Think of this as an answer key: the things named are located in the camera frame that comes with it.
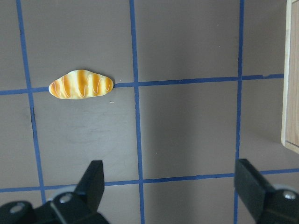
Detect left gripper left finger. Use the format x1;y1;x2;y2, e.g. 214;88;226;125
50;160;105;224

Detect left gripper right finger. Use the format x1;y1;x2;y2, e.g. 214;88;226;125
234;159;299;224

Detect light wooden drawer cabinet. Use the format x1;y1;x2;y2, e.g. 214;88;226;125
281;0;299;153

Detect striped toy bread roll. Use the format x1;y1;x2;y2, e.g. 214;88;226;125
48;70;114;100

